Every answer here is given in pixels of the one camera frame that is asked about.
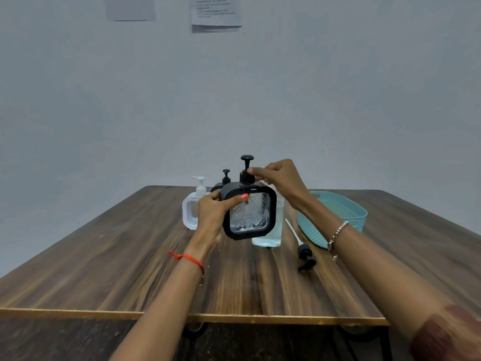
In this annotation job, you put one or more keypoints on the person's right hand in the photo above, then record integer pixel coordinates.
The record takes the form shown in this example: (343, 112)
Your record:
(289, 180)

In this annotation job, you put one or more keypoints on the person's left hand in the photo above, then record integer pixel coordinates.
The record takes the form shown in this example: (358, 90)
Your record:
(210, 221)

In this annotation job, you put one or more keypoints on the white square dispenser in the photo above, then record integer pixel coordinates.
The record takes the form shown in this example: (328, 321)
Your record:
(188, 218)

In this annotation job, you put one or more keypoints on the white pump head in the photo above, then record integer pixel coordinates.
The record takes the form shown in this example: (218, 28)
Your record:
(201, 190)

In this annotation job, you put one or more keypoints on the tall clear plastic bottle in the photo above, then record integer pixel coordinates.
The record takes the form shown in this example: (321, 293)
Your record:
(280, 221)

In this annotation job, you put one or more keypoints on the black pump with short tube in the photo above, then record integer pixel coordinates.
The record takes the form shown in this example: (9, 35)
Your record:
(246, 178)

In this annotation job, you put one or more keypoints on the black pump with long tube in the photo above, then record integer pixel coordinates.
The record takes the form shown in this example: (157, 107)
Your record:
(305, 253)

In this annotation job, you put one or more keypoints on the person's left forearm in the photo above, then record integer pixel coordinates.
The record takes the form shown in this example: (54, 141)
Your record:
(161, 312)

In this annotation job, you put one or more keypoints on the person's right forearm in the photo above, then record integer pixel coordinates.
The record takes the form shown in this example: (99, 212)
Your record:
(375, 266)

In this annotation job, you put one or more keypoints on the small black pump head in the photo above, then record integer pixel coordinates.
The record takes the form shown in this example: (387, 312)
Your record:
(226, 180)

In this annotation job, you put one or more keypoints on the teal plastic basket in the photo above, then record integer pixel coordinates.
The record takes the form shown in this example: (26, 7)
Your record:
(315, 233)

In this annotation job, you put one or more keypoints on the paper sheet with text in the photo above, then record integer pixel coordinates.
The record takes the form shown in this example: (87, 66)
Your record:
(216, 11)

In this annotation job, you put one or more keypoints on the maroon sleeve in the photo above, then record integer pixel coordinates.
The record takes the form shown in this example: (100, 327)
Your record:
(451, 334)

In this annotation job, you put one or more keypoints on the paper sheet with circle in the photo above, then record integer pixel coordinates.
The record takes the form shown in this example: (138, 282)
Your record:
(129, 11)

